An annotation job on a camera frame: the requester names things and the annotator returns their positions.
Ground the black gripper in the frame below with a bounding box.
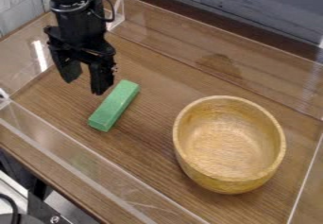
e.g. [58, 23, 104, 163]
[44, 0, 116, 95]

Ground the green rectangular block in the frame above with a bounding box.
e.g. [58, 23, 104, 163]
[88, 80, 140, 132]

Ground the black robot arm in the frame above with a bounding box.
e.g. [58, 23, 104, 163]
[44, 0, 116, 95]

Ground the brown wooden bowl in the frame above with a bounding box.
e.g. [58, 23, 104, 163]
[172, 95, 287, 195]

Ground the black metal stand base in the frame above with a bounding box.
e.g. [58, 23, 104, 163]
[26, 194, 64, 224]

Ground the clear acrylic corner bracket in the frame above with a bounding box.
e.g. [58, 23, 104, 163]
[104, 0, 125, 31]

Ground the clear acrylic tray wall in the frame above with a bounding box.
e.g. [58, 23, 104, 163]
[0, 0, 323, 224]

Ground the black cable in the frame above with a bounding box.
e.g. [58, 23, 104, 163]
[0, 193, 22, 224]

